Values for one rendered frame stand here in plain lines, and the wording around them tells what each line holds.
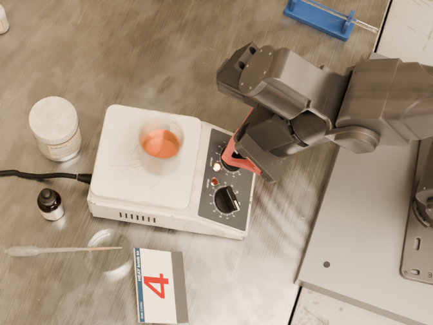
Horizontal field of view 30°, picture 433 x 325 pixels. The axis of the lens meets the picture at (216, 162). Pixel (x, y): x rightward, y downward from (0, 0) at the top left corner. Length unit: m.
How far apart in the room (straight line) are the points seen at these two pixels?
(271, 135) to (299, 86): 0.10
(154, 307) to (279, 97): 0.32
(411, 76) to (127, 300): 0.46
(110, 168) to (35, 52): 0.25
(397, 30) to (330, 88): 0.39
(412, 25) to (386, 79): 0.43
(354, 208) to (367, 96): 0.28
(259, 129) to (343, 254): 0.22
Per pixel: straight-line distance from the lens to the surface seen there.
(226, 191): 0.99
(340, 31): 1.17
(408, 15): 1.22
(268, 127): 0.88
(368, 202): 1.05
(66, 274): 1.03
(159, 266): 1.01
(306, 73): 0.81
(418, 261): 1.03
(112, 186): 0.97
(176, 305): 1.01
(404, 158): 1.07
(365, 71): 0.81
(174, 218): 0.98
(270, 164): 0.92
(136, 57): 1.13
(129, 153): 0.98
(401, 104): 0.77
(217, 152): 1.01
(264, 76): 0.81
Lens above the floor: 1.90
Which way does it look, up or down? 69 degrees down
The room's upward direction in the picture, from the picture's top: 12 degrees clockwise
